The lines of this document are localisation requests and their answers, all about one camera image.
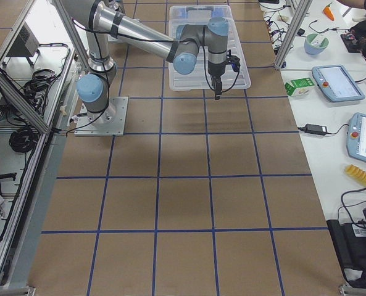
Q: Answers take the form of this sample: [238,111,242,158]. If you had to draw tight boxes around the black power adapter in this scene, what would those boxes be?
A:
[298,123,328,136]

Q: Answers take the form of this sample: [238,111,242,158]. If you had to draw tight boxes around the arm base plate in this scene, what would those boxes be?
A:
[73,96,128,136]

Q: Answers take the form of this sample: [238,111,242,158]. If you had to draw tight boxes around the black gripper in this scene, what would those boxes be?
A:
[207,61,225,100]

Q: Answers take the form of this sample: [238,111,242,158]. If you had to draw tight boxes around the clear plastic box lid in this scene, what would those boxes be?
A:
[169,17,251,95]

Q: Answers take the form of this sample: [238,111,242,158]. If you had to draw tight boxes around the grey box under frame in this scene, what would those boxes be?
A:
[6,22,40,67]

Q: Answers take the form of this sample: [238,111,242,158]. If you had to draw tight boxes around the blue teach pendant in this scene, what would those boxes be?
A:
[346,113,366,162]
[311,65,365,102]

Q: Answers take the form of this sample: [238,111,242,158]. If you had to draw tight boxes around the yellow ridged toy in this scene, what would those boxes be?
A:
[344,165,366,187]

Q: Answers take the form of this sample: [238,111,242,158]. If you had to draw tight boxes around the black device on table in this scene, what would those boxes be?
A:
[326,208,366,289]

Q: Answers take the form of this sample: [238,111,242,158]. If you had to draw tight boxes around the clear plastic storage box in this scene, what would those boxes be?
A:
[168,5,237,73]

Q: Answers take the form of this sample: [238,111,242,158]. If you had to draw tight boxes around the aluminium frame post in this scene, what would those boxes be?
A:
[274,0,312,70]

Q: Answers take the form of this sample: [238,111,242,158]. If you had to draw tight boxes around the green blue bowl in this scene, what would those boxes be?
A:
[304,33,329,56]

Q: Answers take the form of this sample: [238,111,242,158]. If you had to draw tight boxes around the green white carton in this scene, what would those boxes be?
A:
[285,77,315,97]

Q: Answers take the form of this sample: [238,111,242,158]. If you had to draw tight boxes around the black cable coil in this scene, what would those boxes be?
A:
[9,126,35,154]

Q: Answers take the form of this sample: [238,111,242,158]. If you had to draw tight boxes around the orange toy carrot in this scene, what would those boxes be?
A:
[322,3,335,21]

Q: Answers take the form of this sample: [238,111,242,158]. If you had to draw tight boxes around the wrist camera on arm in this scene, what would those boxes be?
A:
[227,54,241,73]

